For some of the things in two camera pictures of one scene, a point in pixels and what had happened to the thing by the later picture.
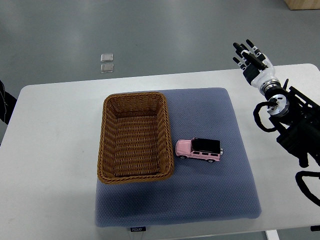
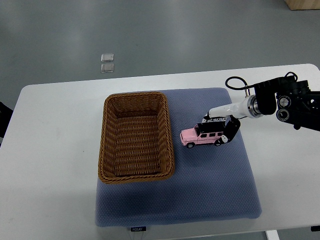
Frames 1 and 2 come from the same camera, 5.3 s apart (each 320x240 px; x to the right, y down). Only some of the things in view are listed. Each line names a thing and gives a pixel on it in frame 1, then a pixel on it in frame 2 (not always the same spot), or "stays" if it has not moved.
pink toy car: (208, 149) → (202, 133)
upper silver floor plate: (107, 57) stays
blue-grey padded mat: (199, 190) stays
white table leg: (272, 235) stays
